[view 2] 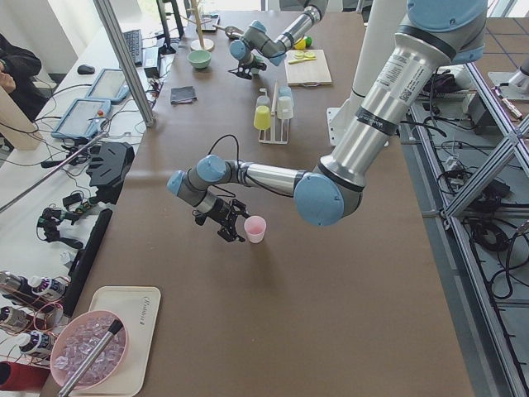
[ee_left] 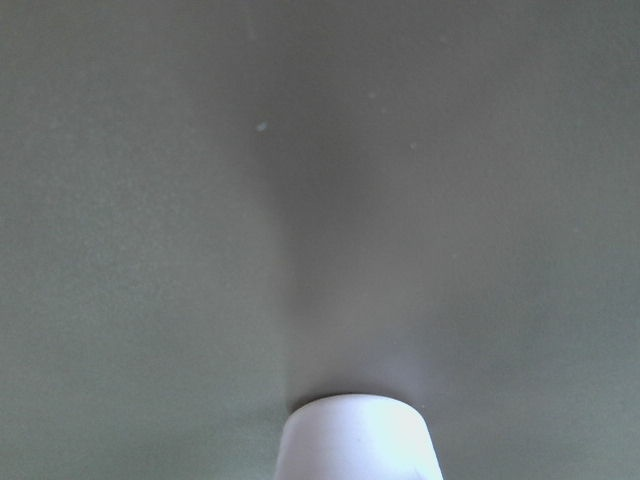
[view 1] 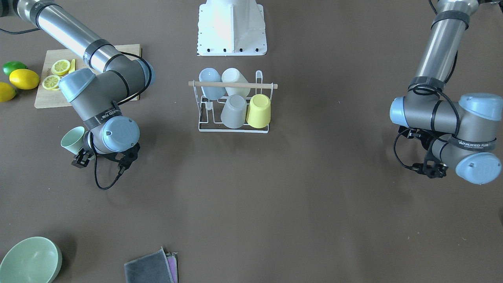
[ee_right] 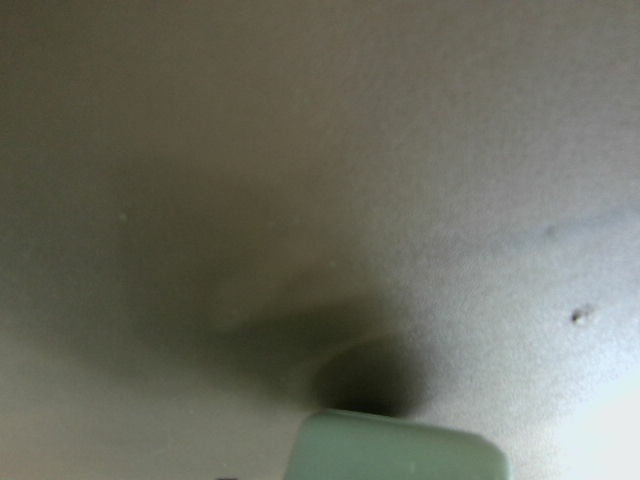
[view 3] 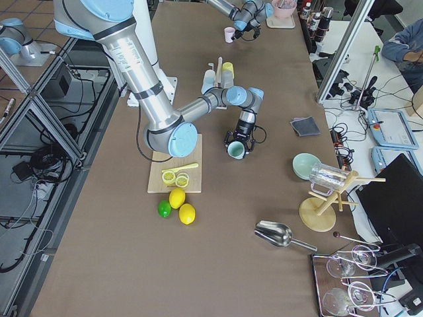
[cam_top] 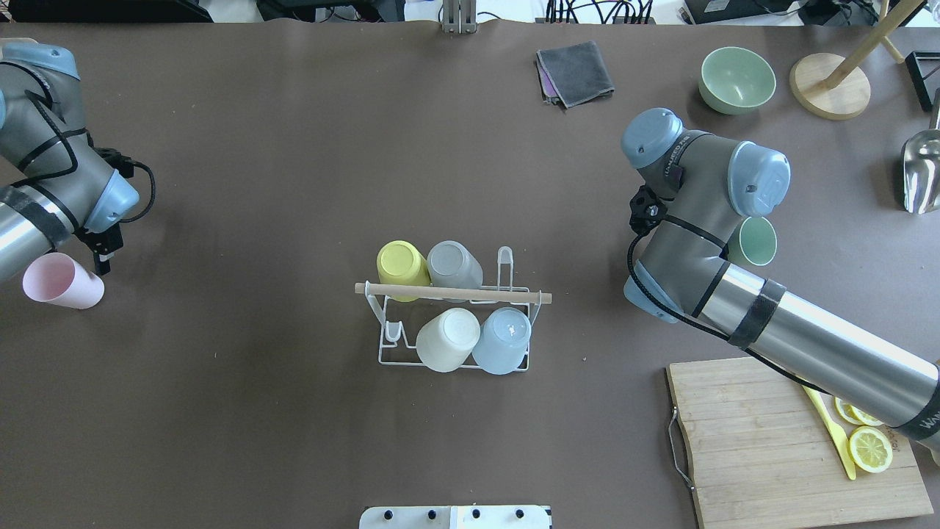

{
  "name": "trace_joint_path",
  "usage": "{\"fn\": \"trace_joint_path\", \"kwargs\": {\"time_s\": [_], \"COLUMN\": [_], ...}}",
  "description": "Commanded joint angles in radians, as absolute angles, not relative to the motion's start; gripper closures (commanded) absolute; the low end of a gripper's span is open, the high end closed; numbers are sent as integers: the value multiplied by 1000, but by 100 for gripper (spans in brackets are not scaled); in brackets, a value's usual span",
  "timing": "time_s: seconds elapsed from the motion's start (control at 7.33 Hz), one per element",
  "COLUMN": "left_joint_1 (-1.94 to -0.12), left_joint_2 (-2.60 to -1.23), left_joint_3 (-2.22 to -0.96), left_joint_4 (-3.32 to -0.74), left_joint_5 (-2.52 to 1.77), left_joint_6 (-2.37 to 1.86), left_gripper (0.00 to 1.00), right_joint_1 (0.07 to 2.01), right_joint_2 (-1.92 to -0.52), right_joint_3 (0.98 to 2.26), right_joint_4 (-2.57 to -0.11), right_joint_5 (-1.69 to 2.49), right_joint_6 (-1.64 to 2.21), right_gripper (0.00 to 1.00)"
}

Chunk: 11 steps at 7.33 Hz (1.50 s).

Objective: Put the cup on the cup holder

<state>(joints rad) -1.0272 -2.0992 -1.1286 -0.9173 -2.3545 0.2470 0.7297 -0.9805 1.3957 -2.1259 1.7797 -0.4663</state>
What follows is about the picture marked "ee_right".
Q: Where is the green plastic cup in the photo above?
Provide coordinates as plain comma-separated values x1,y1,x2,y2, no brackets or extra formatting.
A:
284,410,512,479

